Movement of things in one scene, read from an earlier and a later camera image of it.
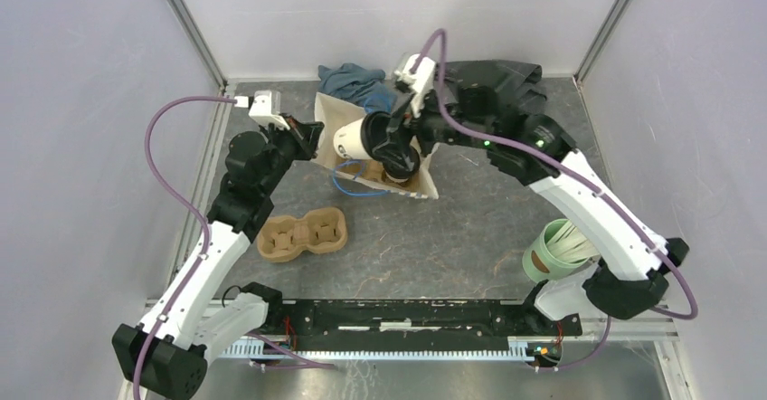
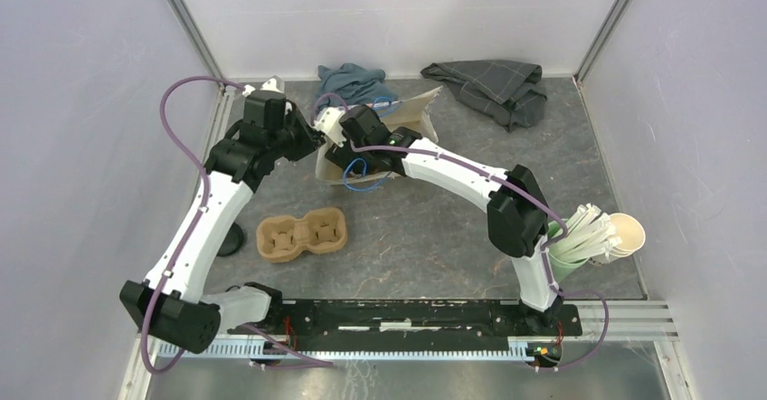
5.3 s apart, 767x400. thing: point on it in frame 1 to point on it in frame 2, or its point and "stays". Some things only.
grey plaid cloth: (516, 84) stays
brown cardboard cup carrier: (280, 238) stays
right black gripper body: (431, 128) to (345, 154)
